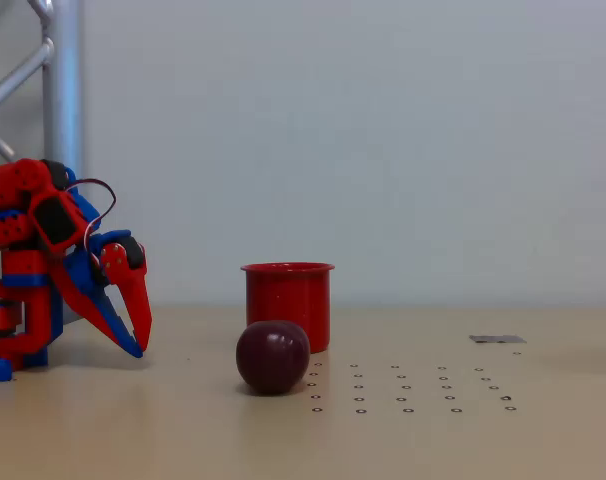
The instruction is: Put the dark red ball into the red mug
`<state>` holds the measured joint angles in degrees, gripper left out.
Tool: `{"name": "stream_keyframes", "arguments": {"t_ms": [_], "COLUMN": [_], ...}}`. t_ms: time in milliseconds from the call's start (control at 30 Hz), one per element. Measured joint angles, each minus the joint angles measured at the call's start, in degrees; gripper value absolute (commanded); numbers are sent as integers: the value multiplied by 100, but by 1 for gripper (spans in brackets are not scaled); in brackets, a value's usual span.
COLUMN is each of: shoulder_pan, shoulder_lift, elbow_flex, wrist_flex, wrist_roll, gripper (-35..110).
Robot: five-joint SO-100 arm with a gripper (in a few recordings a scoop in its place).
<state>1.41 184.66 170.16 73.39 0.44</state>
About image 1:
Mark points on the red and blue gripper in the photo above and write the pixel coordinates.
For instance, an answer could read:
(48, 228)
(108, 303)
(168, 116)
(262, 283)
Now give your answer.
(117, 260)

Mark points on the dark purple plum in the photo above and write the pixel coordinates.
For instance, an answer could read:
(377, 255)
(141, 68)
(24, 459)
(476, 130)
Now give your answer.
(273, 357)

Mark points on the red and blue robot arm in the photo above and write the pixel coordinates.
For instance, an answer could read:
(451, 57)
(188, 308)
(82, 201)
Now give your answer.
(18, 185)

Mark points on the red plastic cup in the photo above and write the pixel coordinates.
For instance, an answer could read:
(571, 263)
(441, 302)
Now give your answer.
(288, 295)

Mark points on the grey tape patch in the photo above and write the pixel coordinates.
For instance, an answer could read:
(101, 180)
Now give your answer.
(498, 339)

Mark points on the silver metal frame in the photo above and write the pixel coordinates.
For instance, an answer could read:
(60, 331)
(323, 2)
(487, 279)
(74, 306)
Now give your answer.
(63, 100)

